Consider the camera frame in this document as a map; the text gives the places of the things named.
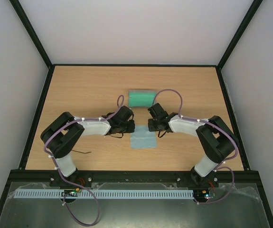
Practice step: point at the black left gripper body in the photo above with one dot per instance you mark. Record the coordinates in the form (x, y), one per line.
(126, 129)

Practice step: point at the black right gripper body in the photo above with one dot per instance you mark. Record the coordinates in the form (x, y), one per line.
(152, 125)

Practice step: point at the blue cleaning cloth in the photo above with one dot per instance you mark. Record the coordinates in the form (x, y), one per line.
(142, 138)

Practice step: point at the grey leather glasses case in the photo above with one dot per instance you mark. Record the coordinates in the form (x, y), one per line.
(140, 98)

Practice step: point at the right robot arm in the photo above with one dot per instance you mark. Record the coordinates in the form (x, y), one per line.
(217, 140)

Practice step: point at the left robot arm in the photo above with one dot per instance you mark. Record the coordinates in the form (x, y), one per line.
(60, 137)

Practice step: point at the metal front tray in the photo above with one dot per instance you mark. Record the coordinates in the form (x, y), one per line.
(228, 207)

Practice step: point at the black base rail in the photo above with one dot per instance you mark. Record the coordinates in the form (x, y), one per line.
(183, 179)

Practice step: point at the light blue slotted cable duct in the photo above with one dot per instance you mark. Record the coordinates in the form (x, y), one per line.
(104, 194)

